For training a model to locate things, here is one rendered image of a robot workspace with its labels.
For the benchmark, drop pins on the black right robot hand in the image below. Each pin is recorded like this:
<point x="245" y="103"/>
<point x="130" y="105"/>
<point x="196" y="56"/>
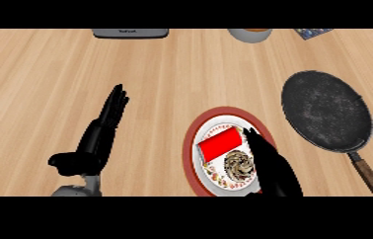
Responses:
<point x="271" y="164"/>

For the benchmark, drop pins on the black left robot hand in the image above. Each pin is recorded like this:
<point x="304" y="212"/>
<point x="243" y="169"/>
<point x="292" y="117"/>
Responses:
<point x="99" y="131"/>

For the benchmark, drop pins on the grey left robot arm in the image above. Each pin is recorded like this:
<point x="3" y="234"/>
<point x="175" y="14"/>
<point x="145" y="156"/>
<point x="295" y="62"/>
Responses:
<point x="80" y="187"/>

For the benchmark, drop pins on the red-rimmed white plate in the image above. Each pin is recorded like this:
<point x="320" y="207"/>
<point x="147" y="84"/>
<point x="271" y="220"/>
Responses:
<point x="214" y="180"/>

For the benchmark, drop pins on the black frying pan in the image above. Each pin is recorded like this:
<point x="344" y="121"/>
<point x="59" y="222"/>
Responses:
<point x="326" y="113"/>

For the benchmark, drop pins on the grey toaster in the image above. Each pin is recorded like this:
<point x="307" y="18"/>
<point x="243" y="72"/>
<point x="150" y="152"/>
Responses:
<point x="130" y="33"/>

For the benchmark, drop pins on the grey cup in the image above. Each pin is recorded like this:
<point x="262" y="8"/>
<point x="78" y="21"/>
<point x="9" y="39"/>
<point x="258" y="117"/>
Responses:
<point x="249" y="35"/>

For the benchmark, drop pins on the blue patterned tile corner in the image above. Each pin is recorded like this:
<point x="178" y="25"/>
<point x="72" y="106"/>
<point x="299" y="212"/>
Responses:
<point x="313" y="33"/>

